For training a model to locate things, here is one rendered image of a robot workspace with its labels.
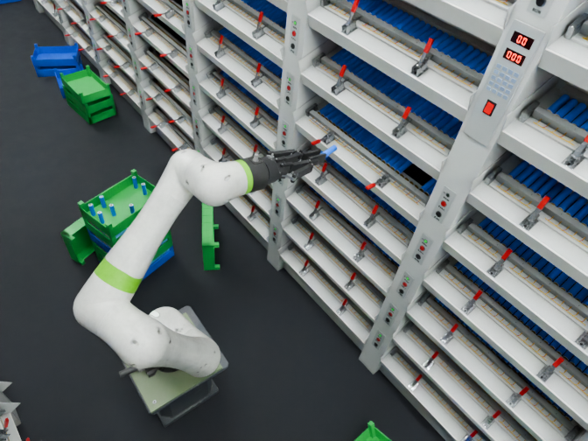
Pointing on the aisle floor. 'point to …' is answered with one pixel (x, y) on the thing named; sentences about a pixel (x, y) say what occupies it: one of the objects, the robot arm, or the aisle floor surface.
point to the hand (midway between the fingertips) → (313, 157)
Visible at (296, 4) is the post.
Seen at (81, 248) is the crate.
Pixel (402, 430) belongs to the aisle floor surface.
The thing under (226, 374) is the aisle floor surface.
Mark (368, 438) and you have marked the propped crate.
